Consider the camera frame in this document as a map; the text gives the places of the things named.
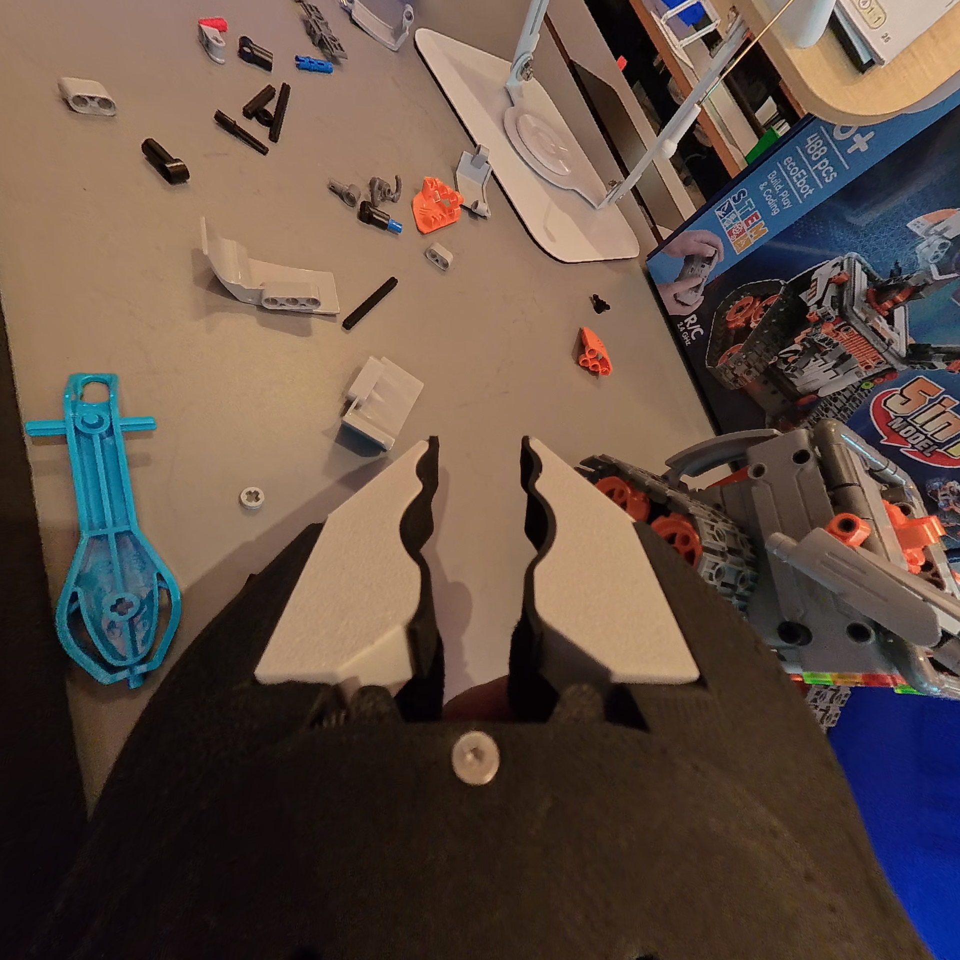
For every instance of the small grey connector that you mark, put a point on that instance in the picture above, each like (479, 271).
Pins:
(214, 49)
(439, 256)

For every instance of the grey pin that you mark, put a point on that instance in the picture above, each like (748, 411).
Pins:
(343, 191)

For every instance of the grey hook piece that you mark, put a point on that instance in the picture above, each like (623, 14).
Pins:
(384, 187)

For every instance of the long black axle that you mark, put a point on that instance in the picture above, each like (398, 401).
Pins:
(370, 303)

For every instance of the orange curved brick piece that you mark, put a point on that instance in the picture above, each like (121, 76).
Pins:
(594, 351)

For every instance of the black tube connector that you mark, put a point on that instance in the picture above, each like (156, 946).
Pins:
(165, 161)

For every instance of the short black pin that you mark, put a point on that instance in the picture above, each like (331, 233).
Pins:
(240, 133)

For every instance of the grey angular panel piece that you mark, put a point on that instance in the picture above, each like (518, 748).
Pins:
(382, 405)

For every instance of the dark grey brick piece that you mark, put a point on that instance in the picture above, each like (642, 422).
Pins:
(322, 26)

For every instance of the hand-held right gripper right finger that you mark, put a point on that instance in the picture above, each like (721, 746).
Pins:
(607, 600)

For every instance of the black dimpled foam mat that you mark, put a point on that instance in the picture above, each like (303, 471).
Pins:
(22, 675)

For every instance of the small grey bushing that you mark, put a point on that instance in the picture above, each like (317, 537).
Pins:
(252, 498)

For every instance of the grey orange tracked toy vehicle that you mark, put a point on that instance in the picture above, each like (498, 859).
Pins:
(825, 600)

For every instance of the toy vehicle product box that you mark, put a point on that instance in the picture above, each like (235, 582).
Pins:
(787, 225)

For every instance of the black connector with blue pin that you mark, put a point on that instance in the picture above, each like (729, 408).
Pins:
(379, 219)

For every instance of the white book stand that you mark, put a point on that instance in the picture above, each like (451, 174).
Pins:
(480, 82)

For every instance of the person's right hand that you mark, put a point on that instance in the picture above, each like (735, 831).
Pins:
(480, 701)

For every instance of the red pin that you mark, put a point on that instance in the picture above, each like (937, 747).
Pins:
(214, 24)

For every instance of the grey oval bushing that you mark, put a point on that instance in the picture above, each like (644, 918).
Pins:
(88, 96)

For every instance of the blue pin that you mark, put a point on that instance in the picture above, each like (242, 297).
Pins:
(313, 64)

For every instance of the orange pin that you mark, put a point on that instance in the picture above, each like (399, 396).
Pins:
(436, 204)

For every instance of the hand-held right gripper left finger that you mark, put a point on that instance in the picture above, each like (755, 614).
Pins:
(345, 600)

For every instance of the teal plastic separator tool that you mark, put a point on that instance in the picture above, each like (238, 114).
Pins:
(112, 525)

